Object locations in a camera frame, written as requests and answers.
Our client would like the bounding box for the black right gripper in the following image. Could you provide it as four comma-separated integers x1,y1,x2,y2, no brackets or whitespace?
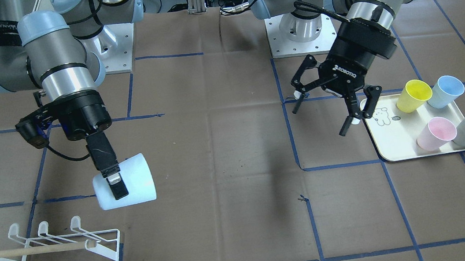
15,90,129,201

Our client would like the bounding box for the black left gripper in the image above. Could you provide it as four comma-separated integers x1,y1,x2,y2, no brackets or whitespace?
281,12,408,143

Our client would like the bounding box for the light blue cup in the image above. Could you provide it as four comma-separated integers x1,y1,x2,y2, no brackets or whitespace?
427,75,465,109
92,153,157,210

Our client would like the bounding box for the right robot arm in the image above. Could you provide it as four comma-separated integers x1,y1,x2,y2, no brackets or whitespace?
0,0,157,210

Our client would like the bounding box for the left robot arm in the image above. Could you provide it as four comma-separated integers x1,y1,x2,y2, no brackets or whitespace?
248,0,414,136

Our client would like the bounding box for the yellow cup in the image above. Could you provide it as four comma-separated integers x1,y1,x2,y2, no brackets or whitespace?
396,79,433,113

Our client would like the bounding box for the pink cup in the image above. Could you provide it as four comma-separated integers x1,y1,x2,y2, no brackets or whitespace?
416,117,458,151

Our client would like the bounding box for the cream tray with bunny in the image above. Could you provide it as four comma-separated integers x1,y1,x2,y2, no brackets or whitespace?
365,94,465,162

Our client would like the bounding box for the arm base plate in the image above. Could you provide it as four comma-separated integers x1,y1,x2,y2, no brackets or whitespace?
264,13,336,58
82,23,134,74

